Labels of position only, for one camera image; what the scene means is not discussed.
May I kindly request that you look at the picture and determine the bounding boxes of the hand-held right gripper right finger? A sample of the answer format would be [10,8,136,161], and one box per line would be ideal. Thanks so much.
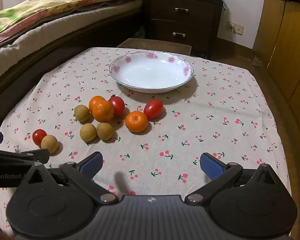
[185,152,287,204]

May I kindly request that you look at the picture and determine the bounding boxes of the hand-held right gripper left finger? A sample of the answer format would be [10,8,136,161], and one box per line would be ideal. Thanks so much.
[18,152,119,204]

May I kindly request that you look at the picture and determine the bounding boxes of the tan longan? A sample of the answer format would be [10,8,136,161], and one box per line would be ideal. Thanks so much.
[96,122,114,141]
[74,105,91,122]
[80,123,98,142]
[41,135,59,154]

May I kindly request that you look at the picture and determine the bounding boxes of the small round red tomato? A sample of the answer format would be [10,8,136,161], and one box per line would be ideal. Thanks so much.
[32,129,47,146]

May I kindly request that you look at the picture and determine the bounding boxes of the orange mandarin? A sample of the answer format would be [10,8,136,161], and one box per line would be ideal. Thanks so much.
[92,100,115,122]
[89,95,106,113]
[125,111,149,133]

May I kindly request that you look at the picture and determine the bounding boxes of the oblong red tomato with stem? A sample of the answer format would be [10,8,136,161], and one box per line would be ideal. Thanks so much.
[108,95,126,117]

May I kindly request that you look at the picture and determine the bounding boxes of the white floral rim plate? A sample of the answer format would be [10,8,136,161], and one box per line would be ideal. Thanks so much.
[109,50,194,94]

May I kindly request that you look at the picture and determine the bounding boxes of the cherry print tablecloth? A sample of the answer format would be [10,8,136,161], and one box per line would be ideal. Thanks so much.
[0,47,292,235]

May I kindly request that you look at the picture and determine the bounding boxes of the bed with colourful quilt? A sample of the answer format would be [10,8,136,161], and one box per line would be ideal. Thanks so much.
[0,6,150,130]

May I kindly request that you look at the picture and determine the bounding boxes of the beige mattress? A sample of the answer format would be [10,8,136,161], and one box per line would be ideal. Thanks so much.
[0,0,143,88]

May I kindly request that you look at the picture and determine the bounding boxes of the dark wooden stool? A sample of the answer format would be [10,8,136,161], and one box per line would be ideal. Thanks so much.
[116,38,192,56]

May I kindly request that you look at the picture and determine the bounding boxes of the colourful floral quilt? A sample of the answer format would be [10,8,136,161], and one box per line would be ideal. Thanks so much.
[0,0,143,48]

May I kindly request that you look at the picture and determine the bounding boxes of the dark wooden nightstand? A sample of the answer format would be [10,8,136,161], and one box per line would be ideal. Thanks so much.
[142,0,224,61]

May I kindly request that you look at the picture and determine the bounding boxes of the dark wooden drawer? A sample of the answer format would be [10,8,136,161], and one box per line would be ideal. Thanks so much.
[150,0,220,22]
[150,19,218,53]

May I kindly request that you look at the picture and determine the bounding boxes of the dark green cloth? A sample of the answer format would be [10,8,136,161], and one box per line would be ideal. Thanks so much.
[135,25,147,40]

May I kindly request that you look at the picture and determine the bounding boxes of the light wooden cabinet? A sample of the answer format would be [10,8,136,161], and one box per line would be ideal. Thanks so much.
[252,0,300,105]

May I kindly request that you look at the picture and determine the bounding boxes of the white wall outlet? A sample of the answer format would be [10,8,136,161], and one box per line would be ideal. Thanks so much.
[227,21,244,35]

